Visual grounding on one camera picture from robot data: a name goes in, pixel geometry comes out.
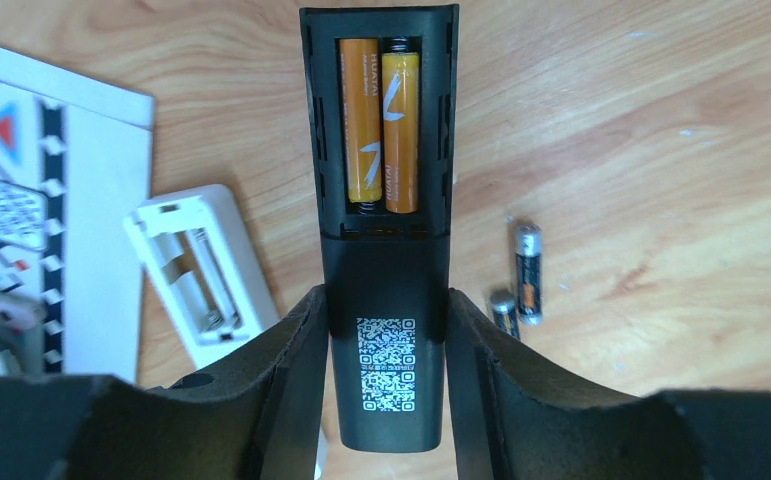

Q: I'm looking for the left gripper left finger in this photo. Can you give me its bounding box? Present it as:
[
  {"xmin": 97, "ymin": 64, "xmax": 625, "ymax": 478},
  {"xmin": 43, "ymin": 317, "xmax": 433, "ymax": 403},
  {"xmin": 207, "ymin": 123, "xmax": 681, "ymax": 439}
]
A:
[{"xmin": 0, "ymin": 286, "xmax": 328, "ymax": 479}]

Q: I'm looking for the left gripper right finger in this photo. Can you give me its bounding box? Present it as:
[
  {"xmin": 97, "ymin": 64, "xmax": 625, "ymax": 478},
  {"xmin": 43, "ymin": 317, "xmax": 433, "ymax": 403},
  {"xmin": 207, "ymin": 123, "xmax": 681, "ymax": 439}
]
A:
[{"xmin": 446, "ymin": 290, "xmax": 771, "ymax": 479}]

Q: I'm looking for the loose battery from QR remote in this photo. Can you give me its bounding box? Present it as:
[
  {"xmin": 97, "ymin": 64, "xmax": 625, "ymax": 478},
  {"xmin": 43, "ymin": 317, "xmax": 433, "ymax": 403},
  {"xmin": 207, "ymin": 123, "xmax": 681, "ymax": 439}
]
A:
[{"xmin": 514, "ymin": 224, "xmax": 543, "ymax": 325}]

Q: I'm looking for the white remote with QR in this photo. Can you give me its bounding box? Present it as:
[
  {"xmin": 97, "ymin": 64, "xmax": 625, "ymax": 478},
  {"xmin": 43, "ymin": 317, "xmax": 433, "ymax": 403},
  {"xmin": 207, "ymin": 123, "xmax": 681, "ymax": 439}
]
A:
[{"xmin": 124, "ymin": 184, "xmax": 279, "ymax": 369}]

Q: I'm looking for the black remote control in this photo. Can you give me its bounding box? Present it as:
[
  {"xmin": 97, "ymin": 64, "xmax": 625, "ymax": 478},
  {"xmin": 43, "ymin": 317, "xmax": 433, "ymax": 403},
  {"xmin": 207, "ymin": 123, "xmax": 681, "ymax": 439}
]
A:
[{"xmin": 299, "ymin": 4, "xmax": 459, "ymax": 453}]

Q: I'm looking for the patterned paper placemat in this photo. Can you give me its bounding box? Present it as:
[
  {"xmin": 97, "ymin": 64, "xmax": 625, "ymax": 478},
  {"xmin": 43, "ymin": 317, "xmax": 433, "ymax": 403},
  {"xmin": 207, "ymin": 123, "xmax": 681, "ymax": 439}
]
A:
[{"xmin": 0, "ymin": 47, "xmax": 155, "ymax": 382}]

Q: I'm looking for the orange battery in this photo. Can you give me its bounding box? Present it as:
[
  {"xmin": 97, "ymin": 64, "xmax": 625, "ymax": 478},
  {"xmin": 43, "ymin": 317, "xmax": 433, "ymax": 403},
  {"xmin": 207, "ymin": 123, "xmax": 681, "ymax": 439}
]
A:
[
  {"xmin": 338, "ymin": 38, "xmax": 382, "ymax": 204},
  {"xmin": 382, "ymin": 52, "xmax": 420, "ymax": 214}
]

